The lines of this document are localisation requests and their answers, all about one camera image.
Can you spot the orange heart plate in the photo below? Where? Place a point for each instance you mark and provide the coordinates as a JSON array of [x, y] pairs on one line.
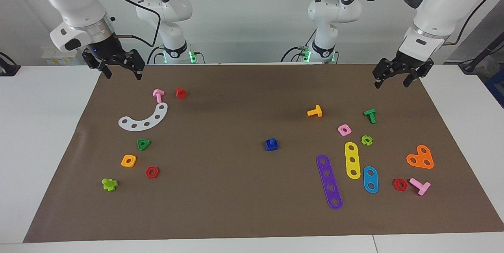
[[420, 159]]

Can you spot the pink square nut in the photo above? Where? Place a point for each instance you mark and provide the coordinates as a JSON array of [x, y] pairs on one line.
[[340, 128]]

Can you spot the white curved five-hole plate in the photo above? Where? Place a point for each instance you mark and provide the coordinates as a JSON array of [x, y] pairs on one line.
[[152, 120]]

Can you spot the green plastic bolt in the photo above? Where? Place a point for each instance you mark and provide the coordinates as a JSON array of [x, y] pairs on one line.
[[371, 116]]

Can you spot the orange plastic bolt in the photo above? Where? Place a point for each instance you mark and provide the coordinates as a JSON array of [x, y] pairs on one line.
[[317, 112]]

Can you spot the blue crate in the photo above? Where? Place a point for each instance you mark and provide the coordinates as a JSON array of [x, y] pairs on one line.
[[497, 87]]

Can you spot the black device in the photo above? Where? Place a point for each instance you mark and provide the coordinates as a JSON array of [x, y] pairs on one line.
[[8, 67]]

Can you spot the blue square nut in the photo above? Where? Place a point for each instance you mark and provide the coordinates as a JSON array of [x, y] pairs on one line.
[[271, 148]]

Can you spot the purple four-hole plate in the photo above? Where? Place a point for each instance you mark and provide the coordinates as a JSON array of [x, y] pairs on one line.
[[328, 181]]

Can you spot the brown table mat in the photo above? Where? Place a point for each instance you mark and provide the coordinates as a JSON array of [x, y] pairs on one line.
[[236, 190]]

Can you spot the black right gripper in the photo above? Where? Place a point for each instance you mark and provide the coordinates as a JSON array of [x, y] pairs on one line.
[[104, 48]]

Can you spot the lime cross nut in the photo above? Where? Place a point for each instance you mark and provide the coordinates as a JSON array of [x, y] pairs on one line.
[[363, 139]]

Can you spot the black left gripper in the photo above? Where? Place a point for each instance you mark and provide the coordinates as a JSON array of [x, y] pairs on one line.
[[407, 63]]

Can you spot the green triangle nut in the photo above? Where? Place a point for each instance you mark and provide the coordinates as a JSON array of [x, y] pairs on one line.
[[144, 148]]

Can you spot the grey partition panel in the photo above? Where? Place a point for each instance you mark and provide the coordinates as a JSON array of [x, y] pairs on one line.
[[492, 24]]

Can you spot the red hex nut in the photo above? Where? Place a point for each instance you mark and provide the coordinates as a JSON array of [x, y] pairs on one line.
[[395, 186], [147, 174]]

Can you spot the lime cross-head bolt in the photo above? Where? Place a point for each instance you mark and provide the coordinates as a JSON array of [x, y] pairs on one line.
[[109, 185]]

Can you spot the black pole stand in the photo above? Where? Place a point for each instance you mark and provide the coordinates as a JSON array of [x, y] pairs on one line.
[[488, 49]]

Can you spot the orange square nut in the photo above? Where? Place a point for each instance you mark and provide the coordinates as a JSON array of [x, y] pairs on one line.
[[124, 162]]

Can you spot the blue two-hole plate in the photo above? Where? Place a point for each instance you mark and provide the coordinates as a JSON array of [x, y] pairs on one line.
[[370, 179]]

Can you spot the red plastic bolt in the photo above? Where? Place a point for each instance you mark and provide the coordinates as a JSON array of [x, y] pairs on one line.
[[181, 93]]

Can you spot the blue triangle-head bolt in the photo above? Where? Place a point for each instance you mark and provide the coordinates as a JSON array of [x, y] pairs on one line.
[[271, 141]]

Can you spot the pink plastic bolt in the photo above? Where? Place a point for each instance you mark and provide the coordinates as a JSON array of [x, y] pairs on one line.
[[158, 95], [423, 187]]

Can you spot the yellow three-hole plate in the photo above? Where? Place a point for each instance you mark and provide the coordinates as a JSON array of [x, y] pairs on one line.
[[352, 154]]

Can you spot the white box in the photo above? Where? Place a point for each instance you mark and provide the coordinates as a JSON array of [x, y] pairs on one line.
[[55, 58]]

